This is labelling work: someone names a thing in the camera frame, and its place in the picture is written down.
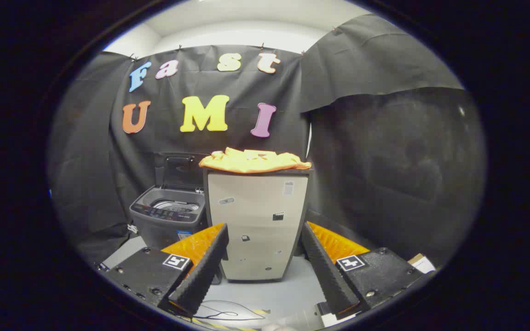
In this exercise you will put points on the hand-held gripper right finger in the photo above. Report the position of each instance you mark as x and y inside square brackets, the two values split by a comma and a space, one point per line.
[327, 276]

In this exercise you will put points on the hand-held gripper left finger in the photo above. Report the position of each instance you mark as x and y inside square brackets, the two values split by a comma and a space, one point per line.
[203, 271]

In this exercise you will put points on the grey washing machine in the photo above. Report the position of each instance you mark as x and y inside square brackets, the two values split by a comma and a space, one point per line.
[164, 227]

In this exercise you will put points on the dark washing machine lid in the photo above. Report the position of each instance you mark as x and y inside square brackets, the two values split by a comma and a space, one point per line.
[177, 172]

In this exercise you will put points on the orange shirt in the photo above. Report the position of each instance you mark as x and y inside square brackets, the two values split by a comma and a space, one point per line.
[256, 163]

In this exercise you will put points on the grey cabinet with beige door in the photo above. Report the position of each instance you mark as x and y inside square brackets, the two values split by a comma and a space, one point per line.
[256, 220]

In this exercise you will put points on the white cardboard piece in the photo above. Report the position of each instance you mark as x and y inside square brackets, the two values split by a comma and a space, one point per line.
[423, 264]

